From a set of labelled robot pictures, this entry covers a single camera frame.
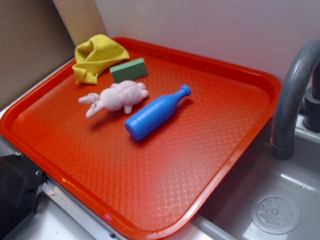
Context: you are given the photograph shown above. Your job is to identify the red plastic tray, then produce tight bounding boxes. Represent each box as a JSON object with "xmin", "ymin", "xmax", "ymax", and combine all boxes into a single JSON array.
[{"xmin": 0, "ymin": 37, "xmax": 281, "ymax": 240}]

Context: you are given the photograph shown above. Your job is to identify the pink plush bunny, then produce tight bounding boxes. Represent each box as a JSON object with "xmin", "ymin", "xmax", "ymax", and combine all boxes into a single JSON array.
[{"xmin": 78, "ymin": 80, "xmax": 149, "ymax": 118}]

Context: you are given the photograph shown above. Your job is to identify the grey plastic sink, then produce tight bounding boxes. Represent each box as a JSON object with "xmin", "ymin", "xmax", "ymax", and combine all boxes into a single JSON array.
[{"xmin": 192, "ymin": 114, "xmax": 320, "ymax": 240}]

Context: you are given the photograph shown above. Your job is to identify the yellow cloth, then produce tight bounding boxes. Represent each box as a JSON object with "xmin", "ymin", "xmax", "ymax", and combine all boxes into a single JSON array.
[{"xmin": 72, "ymin": 34, "xmax": 130, "ymax": 85}]

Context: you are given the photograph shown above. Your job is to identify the green rectangular block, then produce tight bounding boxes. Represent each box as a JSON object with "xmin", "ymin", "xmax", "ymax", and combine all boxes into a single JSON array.
[{"xmin": 109, "ymin": 57, "xmax": 148, "ymax": 83}]

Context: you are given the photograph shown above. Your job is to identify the dark grey faucet knob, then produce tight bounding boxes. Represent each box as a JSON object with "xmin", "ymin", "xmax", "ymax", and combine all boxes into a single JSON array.
[{"xmin": 303, "ymin": 87, "xmax": 320, "ymax": 133}]

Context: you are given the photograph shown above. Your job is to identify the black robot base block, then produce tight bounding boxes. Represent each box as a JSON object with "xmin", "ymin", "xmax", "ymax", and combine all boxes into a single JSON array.
[{"xmin": 0, "ymin": 152, "xmax": 46, "ymax": 240}]

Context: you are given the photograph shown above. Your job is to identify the grey curved faucet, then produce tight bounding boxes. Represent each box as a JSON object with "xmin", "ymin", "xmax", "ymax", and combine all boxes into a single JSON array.
[{"xmin": 270, "ymin": 39, "xmax": 320, "ymax": 160}]

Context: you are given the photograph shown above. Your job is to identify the blue plastic bottle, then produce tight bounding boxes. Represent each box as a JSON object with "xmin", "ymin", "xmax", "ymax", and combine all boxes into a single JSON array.
[{"xmin": 124, "ymin": 85, "xmax": 192, "ymax": 141}]

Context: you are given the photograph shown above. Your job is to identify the brown cardboard panel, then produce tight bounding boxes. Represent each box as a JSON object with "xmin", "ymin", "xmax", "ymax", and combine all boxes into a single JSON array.
[{"xmin": 0, "ymin": 0, "xmax": 107, "ymax": 110}]

